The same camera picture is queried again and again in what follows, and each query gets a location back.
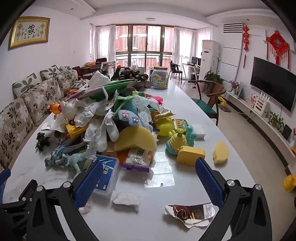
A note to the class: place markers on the clear plastic jar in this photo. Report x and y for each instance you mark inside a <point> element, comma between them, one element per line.
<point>159,77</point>

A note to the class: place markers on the white standing air conditioner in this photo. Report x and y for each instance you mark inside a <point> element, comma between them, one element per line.
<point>209,58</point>

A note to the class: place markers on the dark grape ornament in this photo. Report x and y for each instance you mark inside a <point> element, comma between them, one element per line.
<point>129,74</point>

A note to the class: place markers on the round ceiling lamp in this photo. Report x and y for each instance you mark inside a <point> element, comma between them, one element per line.
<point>150,20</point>

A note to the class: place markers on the yellow plastic animal toy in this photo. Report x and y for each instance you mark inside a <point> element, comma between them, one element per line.
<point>165,126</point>

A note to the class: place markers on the computer monitor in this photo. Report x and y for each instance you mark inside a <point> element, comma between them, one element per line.
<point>194,60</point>

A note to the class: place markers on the pig figurine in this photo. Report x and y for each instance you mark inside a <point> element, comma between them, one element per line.
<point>252,99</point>

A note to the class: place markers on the torn brown wrapper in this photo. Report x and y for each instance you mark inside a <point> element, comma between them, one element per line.
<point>187,212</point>

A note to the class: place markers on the long green package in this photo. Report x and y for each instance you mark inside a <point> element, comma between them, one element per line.
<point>108,89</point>

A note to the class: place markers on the crumpled white tissue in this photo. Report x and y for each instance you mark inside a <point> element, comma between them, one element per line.
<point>126,198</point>

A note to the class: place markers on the red chair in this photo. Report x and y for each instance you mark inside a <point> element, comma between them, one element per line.
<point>101,59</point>

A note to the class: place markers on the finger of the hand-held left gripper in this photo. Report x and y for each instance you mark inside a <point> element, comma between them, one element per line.
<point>5,176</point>

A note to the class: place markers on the pink white figurine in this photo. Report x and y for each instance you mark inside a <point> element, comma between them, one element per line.
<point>294,141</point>

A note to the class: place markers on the teal small bowl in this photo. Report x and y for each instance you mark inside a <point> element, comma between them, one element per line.
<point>178,141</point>

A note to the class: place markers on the yellow floor toy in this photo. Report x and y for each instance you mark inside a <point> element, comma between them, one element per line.
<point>290,183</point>

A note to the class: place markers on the light blue plush toy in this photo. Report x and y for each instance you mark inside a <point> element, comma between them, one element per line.
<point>129,113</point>

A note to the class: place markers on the large window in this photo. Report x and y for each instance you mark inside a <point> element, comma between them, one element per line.
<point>143,39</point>

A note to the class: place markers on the dark tablet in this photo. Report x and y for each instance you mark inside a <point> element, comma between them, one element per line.
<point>286,132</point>

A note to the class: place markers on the wall television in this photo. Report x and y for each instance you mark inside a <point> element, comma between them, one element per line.
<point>272,83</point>

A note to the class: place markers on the clear box with blue card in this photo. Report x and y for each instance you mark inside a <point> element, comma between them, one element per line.
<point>112,176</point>

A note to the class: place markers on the clear plastic lid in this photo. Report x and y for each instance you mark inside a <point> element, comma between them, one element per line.
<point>85,209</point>

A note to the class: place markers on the white television cabinet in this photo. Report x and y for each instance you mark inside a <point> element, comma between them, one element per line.
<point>266,129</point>

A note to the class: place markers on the white sheer curtain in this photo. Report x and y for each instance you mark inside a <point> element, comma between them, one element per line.
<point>192,44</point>
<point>101,44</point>

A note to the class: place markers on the yellow cartoon figure toy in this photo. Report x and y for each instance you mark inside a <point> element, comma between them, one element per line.
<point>55,108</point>

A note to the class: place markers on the pale blue dragon figurine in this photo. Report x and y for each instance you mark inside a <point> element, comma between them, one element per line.
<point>69,158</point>

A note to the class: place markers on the white cloth glove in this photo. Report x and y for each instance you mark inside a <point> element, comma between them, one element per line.
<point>111,132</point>

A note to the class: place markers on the purple flower vase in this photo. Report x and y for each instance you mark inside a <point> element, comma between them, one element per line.
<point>234,87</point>

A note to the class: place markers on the wooden armchair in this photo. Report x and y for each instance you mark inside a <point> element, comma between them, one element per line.
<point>212,99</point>

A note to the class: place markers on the small potted plant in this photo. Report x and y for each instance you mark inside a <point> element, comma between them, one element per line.
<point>276,120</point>

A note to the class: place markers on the pink plastic toy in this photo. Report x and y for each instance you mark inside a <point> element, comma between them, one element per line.
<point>157,99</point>

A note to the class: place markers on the floral sofa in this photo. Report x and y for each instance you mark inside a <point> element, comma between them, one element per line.
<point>34,99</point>

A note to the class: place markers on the clear barcode snack packet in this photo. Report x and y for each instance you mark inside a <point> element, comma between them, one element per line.
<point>138,157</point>

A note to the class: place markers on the yellow plastic box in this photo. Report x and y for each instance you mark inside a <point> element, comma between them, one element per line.
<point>190,156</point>

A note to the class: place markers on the floral cushion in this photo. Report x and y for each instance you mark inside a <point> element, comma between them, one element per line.
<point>81,83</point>

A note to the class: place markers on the yellow green snack packet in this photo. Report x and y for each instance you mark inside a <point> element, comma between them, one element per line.
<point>161,113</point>
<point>180,122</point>

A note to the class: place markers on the large yellow sponge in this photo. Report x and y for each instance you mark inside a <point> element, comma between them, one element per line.
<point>136,139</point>

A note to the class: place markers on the red square knot ornament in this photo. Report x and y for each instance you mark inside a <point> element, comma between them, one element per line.
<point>277,42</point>

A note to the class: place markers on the brown wooden table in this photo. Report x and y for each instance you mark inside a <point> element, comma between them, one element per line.
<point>99,67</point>

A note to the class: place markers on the wall air vent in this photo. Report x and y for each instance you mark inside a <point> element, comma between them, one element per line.
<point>232,27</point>

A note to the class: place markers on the dark green figurine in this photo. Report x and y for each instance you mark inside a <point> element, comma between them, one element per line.
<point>42,141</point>

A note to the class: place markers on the yellow toy digger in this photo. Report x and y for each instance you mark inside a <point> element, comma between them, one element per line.
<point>224,103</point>

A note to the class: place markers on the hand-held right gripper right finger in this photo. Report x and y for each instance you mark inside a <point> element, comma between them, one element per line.
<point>208,183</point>

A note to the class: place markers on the white computer desk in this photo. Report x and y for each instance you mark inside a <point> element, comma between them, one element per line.
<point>192,68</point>

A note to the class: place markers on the small yellow sponge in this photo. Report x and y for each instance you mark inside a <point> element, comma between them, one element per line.
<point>220,153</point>

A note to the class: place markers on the large potted plant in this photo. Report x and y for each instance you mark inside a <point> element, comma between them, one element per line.
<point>212,77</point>

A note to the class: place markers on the small white box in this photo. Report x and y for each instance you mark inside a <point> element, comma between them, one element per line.
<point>198,132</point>

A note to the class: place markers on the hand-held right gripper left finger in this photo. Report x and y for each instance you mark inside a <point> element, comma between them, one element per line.
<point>90,183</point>

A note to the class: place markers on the yellow plastic dustpan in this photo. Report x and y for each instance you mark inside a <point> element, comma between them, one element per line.
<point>75,131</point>

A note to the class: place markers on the thin white plastic bag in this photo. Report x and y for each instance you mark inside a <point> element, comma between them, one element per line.
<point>143,104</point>

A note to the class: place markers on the framed calligraphy picture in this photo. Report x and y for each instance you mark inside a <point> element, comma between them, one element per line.
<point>30,32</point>

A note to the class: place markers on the white router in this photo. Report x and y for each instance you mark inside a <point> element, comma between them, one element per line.
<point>261,104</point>

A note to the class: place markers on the dark dining chair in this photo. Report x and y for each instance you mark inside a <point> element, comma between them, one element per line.
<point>175,69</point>

